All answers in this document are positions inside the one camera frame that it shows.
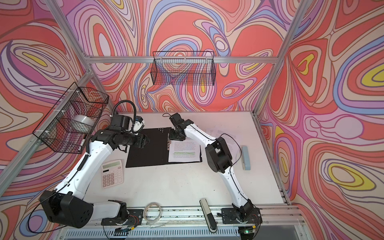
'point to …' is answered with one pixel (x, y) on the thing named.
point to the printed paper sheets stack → (187, 150)
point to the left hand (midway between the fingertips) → (145, 137)
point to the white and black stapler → (209, 218)
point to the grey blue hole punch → (245, 158)
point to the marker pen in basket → (82, 143)
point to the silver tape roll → (84, 121)
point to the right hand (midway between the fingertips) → (174, 139)
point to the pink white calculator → (112, 174)
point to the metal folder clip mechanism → (168, 143)
